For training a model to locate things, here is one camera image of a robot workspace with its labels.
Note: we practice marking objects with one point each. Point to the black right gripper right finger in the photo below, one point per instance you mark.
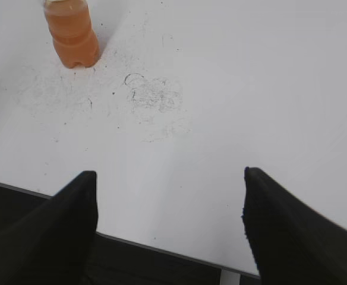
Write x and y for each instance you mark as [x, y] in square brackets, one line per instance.
[291, 243]

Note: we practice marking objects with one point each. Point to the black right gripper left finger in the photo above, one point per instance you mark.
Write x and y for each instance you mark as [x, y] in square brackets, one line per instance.
[51, 244]

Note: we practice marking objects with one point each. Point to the orange soda plastic bottle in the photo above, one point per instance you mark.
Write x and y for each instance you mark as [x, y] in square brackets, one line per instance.
[73, 37]

